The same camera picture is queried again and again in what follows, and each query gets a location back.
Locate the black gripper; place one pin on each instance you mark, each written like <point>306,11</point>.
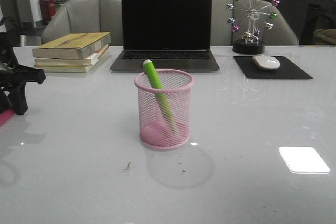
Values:
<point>14,77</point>

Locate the pink marker pen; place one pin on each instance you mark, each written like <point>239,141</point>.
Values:
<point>5,116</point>

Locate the green marker pen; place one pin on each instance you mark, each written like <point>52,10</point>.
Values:
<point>155,79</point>

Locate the pink mesh pen holder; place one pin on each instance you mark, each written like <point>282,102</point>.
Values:
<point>154,131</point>

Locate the yellow bottom book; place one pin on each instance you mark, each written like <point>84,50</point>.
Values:
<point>66,69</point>

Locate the yellow book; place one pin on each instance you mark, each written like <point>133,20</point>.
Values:
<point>73,46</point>
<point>66,69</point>

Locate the yellow top book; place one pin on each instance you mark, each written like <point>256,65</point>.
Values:
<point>73,46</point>

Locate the red trash bin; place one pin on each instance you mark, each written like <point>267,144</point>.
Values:
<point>48,10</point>

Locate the white middle book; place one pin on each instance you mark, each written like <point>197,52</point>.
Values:
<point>90,60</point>

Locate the beige left armchair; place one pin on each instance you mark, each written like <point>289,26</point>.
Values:
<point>86,16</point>

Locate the beige armchair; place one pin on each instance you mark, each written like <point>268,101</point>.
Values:
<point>86,16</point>
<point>221,34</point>

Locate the grey laptop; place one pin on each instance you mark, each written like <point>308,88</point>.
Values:
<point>173,34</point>

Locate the beige right armchair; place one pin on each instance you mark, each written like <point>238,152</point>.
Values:
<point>221,34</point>

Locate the ferris wheel desk ornament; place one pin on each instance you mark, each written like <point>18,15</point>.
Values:
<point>249,43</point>

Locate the white computer mouse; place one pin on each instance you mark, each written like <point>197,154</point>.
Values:
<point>266,62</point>

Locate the black mouse pad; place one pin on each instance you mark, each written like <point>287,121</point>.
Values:
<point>287,69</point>

